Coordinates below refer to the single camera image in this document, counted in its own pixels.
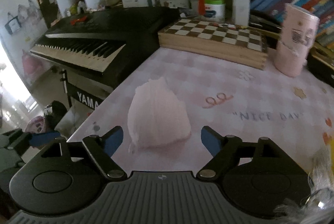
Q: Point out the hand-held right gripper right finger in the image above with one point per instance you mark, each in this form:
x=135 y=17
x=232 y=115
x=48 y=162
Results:
x=208 y=140

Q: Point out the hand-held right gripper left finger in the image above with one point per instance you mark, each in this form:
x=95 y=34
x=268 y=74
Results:
x=114 y=140

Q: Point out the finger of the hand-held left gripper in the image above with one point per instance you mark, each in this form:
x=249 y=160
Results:
x=44 y=138

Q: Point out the desktop with pink checked tablecloth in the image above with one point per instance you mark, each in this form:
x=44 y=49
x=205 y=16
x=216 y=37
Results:
x=248 y=109

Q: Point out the black keyboard stand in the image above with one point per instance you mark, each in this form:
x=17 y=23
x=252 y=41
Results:
x=83 y=97

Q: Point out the wooden chessboard box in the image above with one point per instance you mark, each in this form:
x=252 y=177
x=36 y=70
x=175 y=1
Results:
x=208 y=33

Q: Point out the black electronic keyboard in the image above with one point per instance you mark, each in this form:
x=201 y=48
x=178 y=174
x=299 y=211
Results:
x=117 y=28

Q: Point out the fuzzy grey sleeve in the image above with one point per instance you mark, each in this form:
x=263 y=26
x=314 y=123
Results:
x=321 y=174

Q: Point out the pink printed cup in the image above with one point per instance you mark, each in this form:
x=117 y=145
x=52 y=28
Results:
x=292 y=56

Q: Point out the small red item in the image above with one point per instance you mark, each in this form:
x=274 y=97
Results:
x=78 y=20

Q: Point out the white jar with green lid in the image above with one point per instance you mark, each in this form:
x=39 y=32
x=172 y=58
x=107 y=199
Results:
x=214 y=8

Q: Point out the white pen holder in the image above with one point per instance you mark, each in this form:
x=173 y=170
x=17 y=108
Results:
x=173 y=2

